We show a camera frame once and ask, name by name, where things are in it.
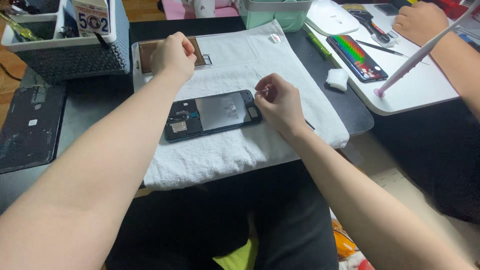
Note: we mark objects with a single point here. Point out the person's left hand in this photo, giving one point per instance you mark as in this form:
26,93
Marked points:
168,56

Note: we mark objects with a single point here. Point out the person's right hand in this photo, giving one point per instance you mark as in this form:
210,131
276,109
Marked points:
281,103

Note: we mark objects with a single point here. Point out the brown phone back cover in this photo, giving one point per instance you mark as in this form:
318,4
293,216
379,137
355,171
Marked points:
145,56

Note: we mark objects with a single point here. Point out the thin black tool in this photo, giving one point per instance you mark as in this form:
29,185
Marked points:
310,125

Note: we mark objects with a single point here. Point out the metal card tray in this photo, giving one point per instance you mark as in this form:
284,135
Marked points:
207,60

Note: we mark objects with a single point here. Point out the pink cloth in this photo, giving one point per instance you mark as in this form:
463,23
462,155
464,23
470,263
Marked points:
180,10

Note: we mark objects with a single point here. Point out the white cotton pad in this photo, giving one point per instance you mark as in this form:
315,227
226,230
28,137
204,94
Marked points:
337,79

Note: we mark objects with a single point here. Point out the small white red packet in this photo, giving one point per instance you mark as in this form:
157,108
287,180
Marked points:
275,38

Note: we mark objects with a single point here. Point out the white towel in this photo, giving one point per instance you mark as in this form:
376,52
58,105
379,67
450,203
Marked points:
232,153

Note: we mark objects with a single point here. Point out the white labelled glue box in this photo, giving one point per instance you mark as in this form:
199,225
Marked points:
92,18

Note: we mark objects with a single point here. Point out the mint green container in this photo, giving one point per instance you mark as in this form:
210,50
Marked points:
273,17

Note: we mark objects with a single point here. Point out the phone with rainbow back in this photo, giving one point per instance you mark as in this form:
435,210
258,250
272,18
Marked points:
356,58

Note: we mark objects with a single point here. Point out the grey woven basket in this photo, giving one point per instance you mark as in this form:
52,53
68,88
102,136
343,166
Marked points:
75,62

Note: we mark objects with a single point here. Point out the white rounded lamp base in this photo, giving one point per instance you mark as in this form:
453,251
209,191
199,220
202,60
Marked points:
330,18

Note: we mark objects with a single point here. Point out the thin black probe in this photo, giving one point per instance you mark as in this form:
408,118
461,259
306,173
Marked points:
382,48

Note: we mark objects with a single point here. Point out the clear plastic piece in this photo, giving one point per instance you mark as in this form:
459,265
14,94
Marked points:
392,37

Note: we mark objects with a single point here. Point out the dark grey phone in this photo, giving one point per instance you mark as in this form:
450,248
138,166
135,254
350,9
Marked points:
386,9

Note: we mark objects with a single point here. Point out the white stick pink suction cup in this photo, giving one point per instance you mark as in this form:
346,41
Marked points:
416,60

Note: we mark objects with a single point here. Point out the white divided tray insert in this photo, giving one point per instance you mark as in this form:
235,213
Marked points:
22,44

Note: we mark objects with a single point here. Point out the orange packet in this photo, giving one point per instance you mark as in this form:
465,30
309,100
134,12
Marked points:
343,242

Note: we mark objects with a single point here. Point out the black work mat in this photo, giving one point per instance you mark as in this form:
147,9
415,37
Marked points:
30,127

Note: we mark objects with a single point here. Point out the person's black trousers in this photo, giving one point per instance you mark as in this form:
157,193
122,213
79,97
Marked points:
180,228

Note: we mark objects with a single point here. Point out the yellow green cloth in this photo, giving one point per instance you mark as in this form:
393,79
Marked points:
238,258

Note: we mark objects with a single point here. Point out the red box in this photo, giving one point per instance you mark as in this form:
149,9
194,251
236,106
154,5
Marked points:
450,7

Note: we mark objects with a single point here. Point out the opened dark phone frame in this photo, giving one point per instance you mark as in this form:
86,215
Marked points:
219,112

